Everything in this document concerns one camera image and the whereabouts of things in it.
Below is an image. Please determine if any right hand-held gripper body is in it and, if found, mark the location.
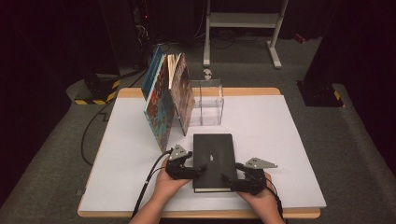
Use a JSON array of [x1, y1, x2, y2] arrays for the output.
[[231, 157, 279, 197]]

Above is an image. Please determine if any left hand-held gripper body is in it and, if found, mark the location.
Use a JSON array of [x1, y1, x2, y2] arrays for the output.
[[164, 143, 196, 181]]

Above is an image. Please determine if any black hardcover book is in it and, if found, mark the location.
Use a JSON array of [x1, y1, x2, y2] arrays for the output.
[[191, 133, 238, 194]]

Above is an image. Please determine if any light blue picture book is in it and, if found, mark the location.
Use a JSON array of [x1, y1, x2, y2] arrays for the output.
[[143, 54, 176, 153]]

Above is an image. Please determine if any clear acrylic book rack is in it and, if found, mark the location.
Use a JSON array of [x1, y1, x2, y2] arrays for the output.
[[189, 79, 225, 127]]

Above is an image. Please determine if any purple softcover book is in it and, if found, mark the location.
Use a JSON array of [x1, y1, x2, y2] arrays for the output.
[[167, 52, 197, 137]]

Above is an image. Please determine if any person's right hand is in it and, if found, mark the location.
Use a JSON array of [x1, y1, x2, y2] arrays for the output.
[[236, 172, 280, 217]]

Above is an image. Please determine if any person's left hand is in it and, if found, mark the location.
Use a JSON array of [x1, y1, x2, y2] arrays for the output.
[[153, 167, 192, 205]]

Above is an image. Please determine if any light wooden table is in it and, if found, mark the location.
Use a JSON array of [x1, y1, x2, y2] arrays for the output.
[[77, 87, 321, 219]]

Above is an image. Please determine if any black stand with striped base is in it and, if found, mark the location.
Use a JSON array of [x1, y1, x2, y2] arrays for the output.
[[60, 0, 122, 106], [296, 0, 396, 108]]

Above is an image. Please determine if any white metal stand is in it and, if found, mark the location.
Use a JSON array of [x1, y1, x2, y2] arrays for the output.
[[203, 0, 290, 70]]

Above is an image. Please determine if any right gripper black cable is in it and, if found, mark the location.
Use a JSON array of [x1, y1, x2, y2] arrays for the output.
[[264, 177, 285, 219]]

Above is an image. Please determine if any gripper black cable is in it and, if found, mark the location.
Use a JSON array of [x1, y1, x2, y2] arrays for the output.
[[264, 177, 285, 219], [131, 148, 174, 219]]

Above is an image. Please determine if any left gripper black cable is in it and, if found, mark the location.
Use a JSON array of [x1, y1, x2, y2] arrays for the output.
[[131, 148, 174, 219]]

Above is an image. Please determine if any black floor cable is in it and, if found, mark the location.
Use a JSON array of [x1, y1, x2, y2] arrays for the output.
[[80, 98, 118, 167]]

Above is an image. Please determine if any dark equipment rack with wires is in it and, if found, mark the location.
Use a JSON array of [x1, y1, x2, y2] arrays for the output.
[[132, 0, 171, 89]]

